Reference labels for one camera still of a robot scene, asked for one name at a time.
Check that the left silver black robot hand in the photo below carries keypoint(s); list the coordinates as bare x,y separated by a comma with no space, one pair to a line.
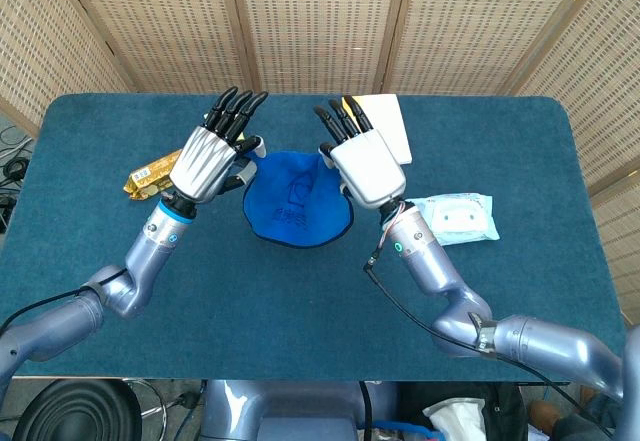
205,163

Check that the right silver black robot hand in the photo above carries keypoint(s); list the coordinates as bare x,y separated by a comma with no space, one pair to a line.
370,168

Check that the blue cloth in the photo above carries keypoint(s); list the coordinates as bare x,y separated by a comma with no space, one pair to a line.
295,201

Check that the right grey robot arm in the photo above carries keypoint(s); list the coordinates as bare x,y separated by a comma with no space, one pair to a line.
435,271

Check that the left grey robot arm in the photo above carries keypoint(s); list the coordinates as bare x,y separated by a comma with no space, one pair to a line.
145,256

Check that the yellow white notebook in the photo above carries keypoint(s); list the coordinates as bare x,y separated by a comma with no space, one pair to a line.
392,121

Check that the gold biscuit pack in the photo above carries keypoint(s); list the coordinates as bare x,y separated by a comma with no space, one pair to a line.
147,178

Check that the light blue wet wipes pack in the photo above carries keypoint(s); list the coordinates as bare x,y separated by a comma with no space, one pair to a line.
467,216

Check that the woven wooden folding screen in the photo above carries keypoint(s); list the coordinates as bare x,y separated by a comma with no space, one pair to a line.
320,16

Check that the grey robot torso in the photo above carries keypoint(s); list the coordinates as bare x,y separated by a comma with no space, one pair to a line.
280,411

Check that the white crumpled tissue bag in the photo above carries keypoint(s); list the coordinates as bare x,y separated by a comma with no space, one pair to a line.
457,418

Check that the black round ribbed disc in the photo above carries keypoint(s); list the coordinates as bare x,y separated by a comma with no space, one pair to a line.
75,413

